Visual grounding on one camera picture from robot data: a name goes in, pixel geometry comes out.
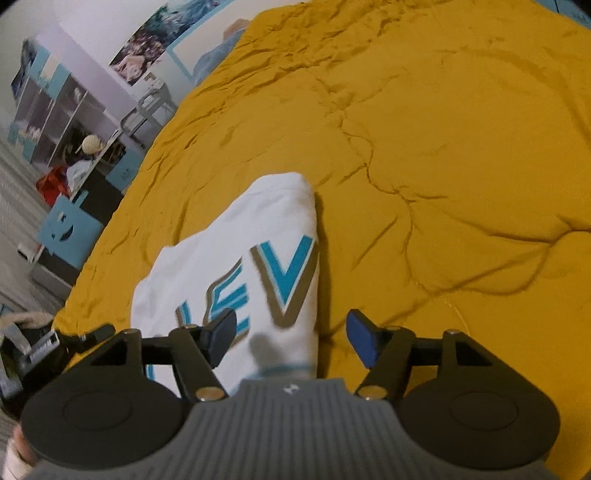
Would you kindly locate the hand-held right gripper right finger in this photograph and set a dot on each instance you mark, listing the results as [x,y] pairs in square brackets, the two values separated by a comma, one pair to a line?
[362,339]

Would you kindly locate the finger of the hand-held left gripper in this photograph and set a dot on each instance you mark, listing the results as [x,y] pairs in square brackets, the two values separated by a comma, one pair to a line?
[87,336]

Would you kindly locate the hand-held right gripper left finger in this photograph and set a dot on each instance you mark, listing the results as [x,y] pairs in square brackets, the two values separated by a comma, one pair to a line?
[220,334]

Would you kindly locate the white t-shirt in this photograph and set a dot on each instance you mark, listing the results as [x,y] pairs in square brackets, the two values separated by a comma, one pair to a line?
[258,217]

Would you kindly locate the blue smiley face board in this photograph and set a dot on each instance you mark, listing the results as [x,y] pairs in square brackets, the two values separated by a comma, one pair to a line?
[69,230]

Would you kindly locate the red bag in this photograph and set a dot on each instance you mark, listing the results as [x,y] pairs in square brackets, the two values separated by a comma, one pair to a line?
[53,184]

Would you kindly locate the mustard yellow blanket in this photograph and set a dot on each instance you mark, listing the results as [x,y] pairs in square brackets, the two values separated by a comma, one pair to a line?
[461,161]

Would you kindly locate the grey stool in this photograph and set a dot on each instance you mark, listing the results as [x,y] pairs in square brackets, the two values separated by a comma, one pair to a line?
[147,108]

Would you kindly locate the blue and white shelf unit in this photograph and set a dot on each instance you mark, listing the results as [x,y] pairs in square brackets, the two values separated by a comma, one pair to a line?
[51,101]

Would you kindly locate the blue pillow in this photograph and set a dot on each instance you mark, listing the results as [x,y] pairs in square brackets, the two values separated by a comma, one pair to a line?
[217,55]

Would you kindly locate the white and blue headboard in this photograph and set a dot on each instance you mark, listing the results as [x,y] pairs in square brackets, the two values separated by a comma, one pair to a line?
[203,34]

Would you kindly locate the wall poster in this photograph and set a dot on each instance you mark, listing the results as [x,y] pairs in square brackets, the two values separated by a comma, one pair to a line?
[143,46]

